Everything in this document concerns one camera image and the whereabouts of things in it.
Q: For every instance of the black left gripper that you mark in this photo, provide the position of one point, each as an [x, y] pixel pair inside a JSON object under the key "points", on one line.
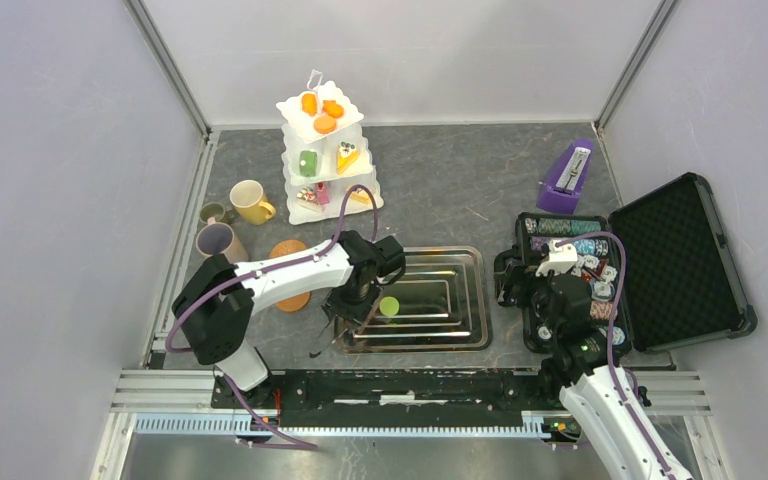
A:
{"points": [[354, 313]]}

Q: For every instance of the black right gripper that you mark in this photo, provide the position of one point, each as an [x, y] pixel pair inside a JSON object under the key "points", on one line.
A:
{"points": [[517, 273]]}

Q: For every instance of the yellow layered cake slice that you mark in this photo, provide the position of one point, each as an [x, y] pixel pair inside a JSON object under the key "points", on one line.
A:
{"points": [[362, 195]]}

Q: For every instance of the pink cake slice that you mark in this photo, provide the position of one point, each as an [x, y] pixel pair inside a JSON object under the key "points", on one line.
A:
{"points": [[322, 193]]}

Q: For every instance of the strawberry triangle cake slice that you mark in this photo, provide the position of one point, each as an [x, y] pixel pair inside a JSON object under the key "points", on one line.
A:
{"points": [[307, 198]]}

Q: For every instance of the yellow kiwi topped cake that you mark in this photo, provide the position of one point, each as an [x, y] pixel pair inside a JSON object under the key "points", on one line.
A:
{"points": [[347, 154]]}

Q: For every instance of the green swiss roll cake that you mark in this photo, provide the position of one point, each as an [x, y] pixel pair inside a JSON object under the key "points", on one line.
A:
{"points": [[308, 161]]}

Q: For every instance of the round orange biscuit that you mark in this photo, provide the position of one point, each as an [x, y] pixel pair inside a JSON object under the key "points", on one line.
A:
{"points": [[324, 124]]}

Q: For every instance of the orange fish cookie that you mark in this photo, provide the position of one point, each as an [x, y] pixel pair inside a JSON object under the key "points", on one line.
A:
{"points": [[333, 109]]}

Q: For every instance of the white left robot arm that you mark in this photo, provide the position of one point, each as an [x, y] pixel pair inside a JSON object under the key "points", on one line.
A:
{"points": [[214, 309]]}

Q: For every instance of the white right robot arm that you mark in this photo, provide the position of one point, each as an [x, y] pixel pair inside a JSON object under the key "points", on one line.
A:
{"points": [[582, 372]]}

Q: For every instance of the green round macaron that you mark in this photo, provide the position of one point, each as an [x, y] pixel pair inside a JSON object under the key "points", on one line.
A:
{"points": [[389, 306]]}

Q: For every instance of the stainless steel serving tray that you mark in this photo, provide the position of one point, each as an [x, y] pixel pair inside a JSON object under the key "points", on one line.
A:
{"points": [[442, 307]]}

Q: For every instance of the green patterned chip roll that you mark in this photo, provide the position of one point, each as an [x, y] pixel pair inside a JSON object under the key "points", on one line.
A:
{"points": [[567, 227]]}

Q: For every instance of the round wooden coaster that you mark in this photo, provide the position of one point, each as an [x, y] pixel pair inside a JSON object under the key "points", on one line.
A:
{"points": [[294, 303]]}

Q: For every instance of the woven rattan coaster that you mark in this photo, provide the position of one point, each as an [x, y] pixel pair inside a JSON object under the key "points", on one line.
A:
{"points": [[287, 247]]}

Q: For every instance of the black poker chip case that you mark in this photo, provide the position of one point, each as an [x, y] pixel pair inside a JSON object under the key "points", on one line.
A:
{"points": [[662, 262]]}

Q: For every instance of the purple metronome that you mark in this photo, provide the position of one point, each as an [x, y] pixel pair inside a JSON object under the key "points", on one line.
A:
{"points": [[560, 190]]}

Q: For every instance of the white three-tier dessert stand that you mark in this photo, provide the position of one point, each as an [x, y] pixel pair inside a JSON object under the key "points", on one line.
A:
{"points": [[299, 134]]}

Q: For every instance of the yellow mug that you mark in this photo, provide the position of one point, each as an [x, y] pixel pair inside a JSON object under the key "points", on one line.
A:
{"points": [[250, 202]]}

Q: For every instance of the pink tall mug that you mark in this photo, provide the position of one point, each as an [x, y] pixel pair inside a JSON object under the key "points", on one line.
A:
{"points": [[219, 238]]}

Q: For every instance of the small green cup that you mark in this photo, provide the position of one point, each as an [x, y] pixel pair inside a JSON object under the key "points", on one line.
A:
{"points": [[215, 212]]}

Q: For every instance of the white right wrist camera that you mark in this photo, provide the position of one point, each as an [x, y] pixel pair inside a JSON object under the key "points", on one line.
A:
{"points": [[557, 258]]}

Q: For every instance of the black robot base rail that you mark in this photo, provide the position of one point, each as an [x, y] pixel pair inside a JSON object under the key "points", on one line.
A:
{"points": [[420, 398]]}

